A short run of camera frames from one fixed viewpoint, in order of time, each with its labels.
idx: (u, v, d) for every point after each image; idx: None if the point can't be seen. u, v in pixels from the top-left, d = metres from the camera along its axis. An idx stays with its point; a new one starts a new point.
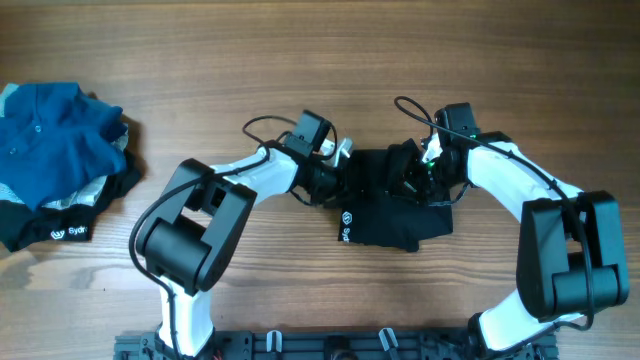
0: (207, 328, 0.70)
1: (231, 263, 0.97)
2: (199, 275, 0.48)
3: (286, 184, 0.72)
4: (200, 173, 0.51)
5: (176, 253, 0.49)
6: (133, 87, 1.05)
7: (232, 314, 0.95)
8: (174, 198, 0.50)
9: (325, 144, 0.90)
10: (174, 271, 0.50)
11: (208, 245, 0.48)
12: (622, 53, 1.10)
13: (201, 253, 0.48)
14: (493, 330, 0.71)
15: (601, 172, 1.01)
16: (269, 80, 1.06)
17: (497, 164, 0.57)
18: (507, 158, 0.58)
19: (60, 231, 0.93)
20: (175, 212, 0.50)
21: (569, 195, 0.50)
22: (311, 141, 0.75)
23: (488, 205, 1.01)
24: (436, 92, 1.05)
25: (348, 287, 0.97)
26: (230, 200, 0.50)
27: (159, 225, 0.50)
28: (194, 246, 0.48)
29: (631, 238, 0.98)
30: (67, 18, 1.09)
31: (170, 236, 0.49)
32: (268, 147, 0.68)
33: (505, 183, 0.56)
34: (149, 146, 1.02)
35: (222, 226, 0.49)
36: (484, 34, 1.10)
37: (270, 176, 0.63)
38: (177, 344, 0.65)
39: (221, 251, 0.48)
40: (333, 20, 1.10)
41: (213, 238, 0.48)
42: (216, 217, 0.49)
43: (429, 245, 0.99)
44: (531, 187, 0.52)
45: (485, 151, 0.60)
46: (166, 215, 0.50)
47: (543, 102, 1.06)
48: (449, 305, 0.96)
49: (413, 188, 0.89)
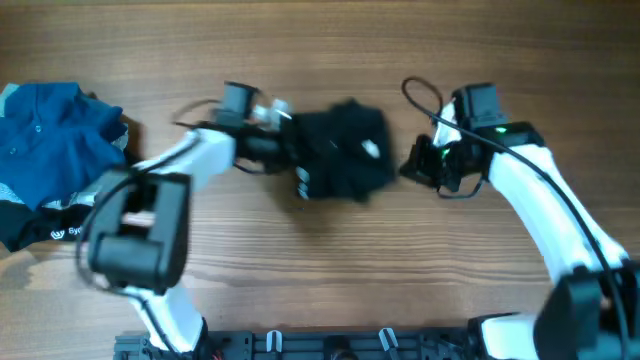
0: (197, 322, 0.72)
1: (230, 263, 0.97)
2: (160, 271, 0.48)
3: (226, 162, 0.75)
4: (126, 177, 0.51)
5: (130, 258, 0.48)
6: (133, 87, 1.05)
7: (232, 314, 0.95)
8: (108, 208, 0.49)
9: (260, 110, 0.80)
10: (133, 278, 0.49)
11: (159, 241, 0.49)
12: (622, 53, 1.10)
13: (156, 250, 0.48)
14: (498, 336, 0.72)
15: (602, 172, 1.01)
16: (269, 80, 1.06)
17: (531, 188, 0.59)
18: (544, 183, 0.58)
19: (59, 231, 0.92)
20: (118, 221, 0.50)
21: (608, 264, 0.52)
22: (240, 110, 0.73)
23: (488, 205, 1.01)
24: (436, 92, 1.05)
25: (348, 287, 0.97)
26: (166, 191, 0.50)
27: (103, 239, 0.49)
28: (143, 247, 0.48)
29: (632, 238, 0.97)
30: (67, 18, 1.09)
31: (119, 246, 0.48)
32: (199, 128, 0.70)
33: (540, 216, 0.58)
34: (148, 146, 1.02)
35: (165, 217, 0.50)
36: (484, 34, 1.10)
37: (204, 156, 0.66)
38: (168, 344, 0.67)
39: (175, 242, 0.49)
40: (333, 20, 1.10)
41: (162, 233, 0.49)
42: (156, 212, 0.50)
43: (428, 245, 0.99)
44: (571, 241, 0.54)
45: (519, 166, 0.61)
46: (107, 225, 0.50)
47: (544, 102, 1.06)
48: (449, 305, 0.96)
49: (426, 177, 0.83)
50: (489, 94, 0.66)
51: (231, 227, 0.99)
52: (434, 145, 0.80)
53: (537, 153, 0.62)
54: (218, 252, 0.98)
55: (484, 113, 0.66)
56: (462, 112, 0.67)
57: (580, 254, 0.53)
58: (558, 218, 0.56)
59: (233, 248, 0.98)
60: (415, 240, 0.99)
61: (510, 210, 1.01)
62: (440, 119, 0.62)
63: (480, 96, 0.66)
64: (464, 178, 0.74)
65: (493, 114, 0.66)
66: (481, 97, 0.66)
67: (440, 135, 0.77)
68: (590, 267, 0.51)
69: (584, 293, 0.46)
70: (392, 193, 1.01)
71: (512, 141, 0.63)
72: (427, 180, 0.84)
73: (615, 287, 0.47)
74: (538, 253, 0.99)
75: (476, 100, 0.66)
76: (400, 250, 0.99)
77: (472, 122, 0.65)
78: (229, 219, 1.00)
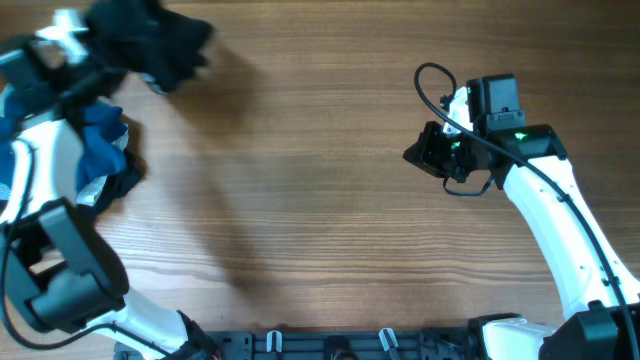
0: (173, 314, 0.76)
1: (231, 263, 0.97)
2: (103, 285, 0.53)
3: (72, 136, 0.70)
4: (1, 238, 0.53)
5: (69, 296, 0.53)
6: (133, 87, 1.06)
7: (232, 315, 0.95)
8: (21, 280, 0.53)
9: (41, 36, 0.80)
10: (89, 309, 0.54)
11: (86, 268, 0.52)
12: (622, 54, 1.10)
13: (85, 278, 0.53)
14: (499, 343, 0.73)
15: (601, 172, 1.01)
16: (269, 80, 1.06)
17: (544, 204, 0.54)
18: (560, 199, 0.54)
19: None
20: (29, 282, 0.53)
21: (614, 299, 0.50)
22: None
23: (489, 205, 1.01)
24: (436, 92, 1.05)
25: (348, 287, 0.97)
26: (51, 225, 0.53)
27: (33, 301, 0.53)
28: (76, 280, 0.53)
29: (631, 238, 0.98)
30: None
31: (51, 294, 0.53)
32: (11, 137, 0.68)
33: (551, 237, 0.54)
34: (150, 146, 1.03)
35: (71, 247, 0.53)
36: (484, 34, 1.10)
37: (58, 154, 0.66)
38: (159, 347, 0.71)
39: (97, 259, 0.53)
40: (333, 20, 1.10)
41: (83, 260, 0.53)
42: (61, 251, 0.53)
43: (428, 245, 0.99)
44: (582, 271, 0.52)
45: (533, 175, 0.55)
46: (26, 292, 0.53)
47: (543, 102, 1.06)
48: (449, 305, 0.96)
49: (433, 166, 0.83)
50: (507, 85, 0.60)
51: (232, 227, 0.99)
52: (444, 135, 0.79)
53: (558, 167, 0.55)
54: (219, 252, 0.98)
55: (501, 108, 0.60)
56: (478, 106, 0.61)
57: (595, 292, 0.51)
58: (573, 246, 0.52)
59: (233, 248, 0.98)
60: (415, 240, 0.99)
61: (510, 210, 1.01)
62: (451, 124, 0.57)
63: (497, 89, 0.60)
64: (467, 172, 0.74)
65: (511, 110, 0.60)
66: (498, 90, 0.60)
67: (456, 101, 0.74)
68: (602, 301, 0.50)
69: (598, 330, 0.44)
70: (392, 193, 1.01)
71: (532, 148, 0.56)
72: (434, 170, 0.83)
73: (627, 314, 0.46)
74: (538, 254, 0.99)
75: (493, 94, 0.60)
76: (400, 249, 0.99)
77: (489, 119, 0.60)
78: (229, 219, 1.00)
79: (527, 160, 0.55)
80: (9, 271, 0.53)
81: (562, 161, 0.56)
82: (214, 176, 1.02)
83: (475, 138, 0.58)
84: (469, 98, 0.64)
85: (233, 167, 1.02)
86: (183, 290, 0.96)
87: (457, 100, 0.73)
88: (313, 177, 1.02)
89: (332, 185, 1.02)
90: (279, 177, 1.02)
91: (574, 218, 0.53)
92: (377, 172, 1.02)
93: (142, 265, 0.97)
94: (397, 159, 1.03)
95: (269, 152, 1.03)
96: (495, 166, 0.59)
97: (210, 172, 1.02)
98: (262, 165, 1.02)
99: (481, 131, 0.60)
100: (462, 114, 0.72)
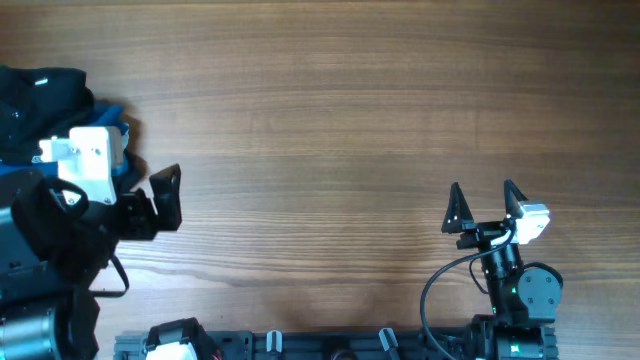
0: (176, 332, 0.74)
1: (231, 263, 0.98)
2: None
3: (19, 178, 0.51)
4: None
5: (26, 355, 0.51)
6: (133, 88, 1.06)
7: (232, 314, 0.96)
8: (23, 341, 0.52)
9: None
10: None
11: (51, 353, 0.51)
12: (623, 53, 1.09)
13: (44, 320, 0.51)
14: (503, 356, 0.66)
15: (598, 174, 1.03)
16: (269, 80, 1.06)
17: (502, 349, 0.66)
18: (506, 343, 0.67)
19: None
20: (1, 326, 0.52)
21: (538, 316, 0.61)
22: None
23: (489, 205, 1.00)
24: (435, 92, 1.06)
25: (348, 287, 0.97)
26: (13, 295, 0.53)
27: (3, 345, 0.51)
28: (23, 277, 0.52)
29: (631, 238, 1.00)
30: (67, 18, 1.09)
31: (15, 345, 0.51)
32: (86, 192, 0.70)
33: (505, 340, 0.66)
34: (149, 146, 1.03)
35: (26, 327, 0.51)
36: (484, 34, 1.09)
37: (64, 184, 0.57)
38: None
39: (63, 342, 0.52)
40: (333, 20, 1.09)
41: (40, 340, 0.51)
42: (28, 326, 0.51)
43: (429, 245, 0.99)
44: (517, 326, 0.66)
45: (500, 342, 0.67)
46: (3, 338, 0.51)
47: (542, 103, 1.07)
48: (448, 305, 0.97)
49: (451, 207, 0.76)
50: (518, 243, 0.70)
51: (231, 227, 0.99)
52: (472, 224, 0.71)
53: (508, 328, 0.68)
54: (219, 252, 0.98)
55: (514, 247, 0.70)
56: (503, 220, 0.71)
57: None
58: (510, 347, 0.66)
59: (233, 248, 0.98)
60: (415, 239, 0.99)
61: None
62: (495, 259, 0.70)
63: (540, 281, 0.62)
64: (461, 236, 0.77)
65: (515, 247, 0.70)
66: (534, 280, 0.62)
67: (527, 210, 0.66)
68: (544, 319, 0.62)
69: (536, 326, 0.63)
70: (392, 192, 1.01)
71: (537, 311, 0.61)
72: (451, 203, 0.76)
73: (534, 322, 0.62)
74: (539, 253, 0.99)
75: (522, 285, 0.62)
76: (401, 250, 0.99)
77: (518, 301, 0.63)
78: (229, 219, 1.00)
79: (525, 321, 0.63)
80: (7, 329, 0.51)
81: (526, 326, 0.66)
82: (215, 175, 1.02)
83: (488, 257, 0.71)
84: (512, 217, 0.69)
85: (233, 167, 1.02)
86: (183, 290, 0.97)
87: (529, 213, 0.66)
88: (313, 177, 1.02)
89: (332, 185, 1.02)
90: (279, 177, 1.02)
91: (504, 342, 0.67)
92: (377, 172, 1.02)
93: (142, 264, 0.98)
94: (396, 159, 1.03)
95: (269, 152, 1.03)
96: (479, 244, 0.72)
97: (211, 172, 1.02)
98: (262, 165, 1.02)
99: (481, 242, 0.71)
100: (525, 229, 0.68)
